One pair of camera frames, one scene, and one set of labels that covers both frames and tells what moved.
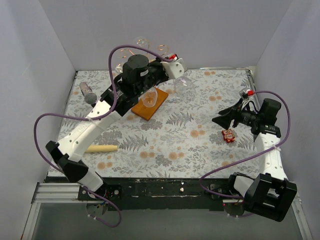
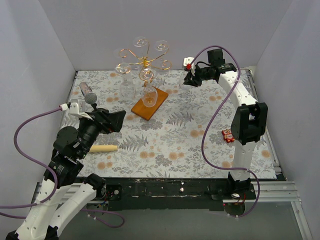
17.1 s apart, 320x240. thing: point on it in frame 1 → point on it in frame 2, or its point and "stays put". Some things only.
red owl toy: (228, 136) stays put
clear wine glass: (149, 98) stays put
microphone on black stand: (90, 97) stays put
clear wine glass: (184, 88) → (163, 66)
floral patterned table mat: (171, 133) stays put
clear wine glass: (142, 41) stays put
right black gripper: (236, 115) → (195, 75)
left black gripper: (163, 73) → (104, 120)
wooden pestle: (102, 148) stays put
